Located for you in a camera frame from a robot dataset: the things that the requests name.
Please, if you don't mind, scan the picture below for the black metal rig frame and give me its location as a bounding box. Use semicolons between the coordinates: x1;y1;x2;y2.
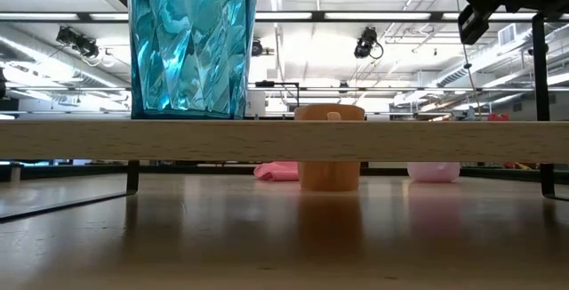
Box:
0;11;569;24

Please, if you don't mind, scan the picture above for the teal faceted plastic cup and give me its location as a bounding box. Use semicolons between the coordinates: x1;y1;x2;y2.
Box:
126;0;261;121

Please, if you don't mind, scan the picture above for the pink cloth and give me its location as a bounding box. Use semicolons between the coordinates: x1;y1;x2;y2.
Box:
253;161;301;182

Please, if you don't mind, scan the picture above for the black background rig frame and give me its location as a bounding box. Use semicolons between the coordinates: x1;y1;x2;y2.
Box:
253;80;301;119

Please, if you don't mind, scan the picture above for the pink bowl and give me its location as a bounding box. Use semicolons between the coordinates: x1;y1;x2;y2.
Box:
406;161;461;183

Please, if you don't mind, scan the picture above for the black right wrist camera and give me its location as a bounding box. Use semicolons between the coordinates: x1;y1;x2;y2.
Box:
457;4;490;45

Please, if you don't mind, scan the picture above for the black ceiling camera with cable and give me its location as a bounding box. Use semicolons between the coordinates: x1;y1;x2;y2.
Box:
354;26;385;60

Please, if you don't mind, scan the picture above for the orange mug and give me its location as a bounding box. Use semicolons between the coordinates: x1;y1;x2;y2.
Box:
293;103;366;192

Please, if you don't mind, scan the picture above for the thin hanging cord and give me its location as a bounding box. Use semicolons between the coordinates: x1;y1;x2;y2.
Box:
453;0;484;109

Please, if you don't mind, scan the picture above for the black ceiling camera pair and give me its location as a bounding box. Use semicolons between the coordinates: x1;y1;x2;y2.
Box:
55;26;100;59

